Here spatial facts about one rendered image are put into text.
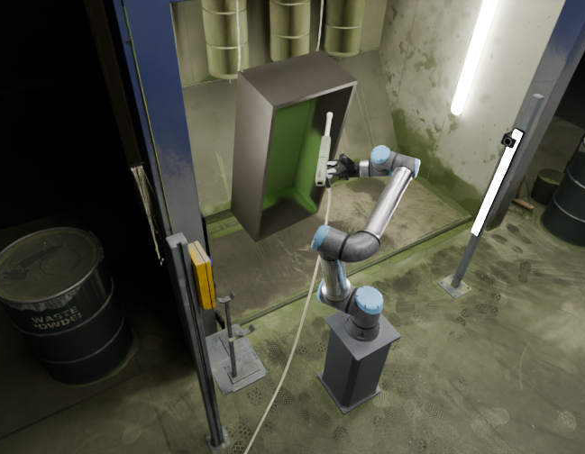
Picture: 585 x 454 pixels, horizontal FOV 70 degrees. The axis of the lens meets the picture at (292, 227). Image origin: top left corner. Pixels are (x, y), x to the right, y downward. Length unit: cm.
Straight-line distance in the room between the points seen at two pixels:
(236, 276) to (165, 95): 202
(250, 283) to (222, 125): 144
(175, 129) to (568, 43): 275
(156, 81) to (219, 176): 226
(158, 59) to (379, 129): 338
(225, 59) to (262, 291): 181
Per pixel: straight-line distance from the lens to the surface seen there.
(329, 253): 174
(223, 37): 346
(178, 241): 144
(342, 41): 408
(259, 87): 238
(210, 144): 386
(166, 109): 174
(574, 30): 361
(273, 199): 340
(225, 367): 212
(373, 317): 227
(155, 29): 164
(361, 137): 459
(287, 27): 370
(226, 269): 351
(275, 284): 338
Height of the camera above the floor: 262
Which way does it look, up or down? 42 degrees down
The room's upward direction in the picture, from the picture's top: 2 degrees clockwise
